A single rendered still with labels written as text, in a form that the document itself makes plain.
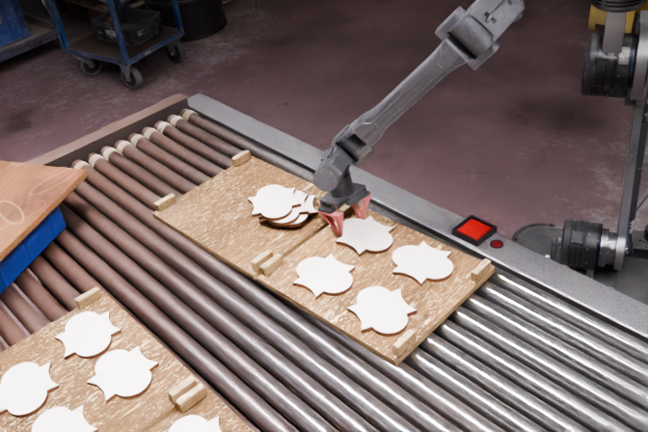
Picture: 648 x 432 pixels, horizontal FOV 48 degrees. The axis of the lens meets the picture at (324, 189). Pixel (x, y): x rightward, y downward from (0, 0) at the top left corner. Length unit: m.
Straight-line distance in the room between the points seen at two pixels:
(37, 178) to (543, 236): 1.80
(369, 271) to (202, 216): 0.50
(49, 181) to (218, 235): 0.49
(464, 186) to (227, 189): 1.77
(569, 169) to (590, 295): 2.09
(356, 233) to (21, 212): 0.83
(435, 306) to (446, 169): 2.15
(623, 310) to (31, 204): 1.41
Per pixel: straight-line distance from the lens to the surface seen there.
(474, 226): 1.79
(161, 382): 1.53
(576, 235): 2.63
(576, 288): 1.66
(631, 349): 1.56
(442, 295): 1.59
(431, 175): 3.63
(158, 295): 1.74
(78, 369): 1.62
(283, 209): 1.81
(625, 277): 2.75
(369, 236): 1.73
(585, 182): 3.62
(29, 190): 2.04
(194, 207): 1.96
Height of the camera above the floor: 2.03
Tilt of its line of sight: 34 degrees down
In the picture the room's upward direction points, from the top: 7 degrees counter-clockwise
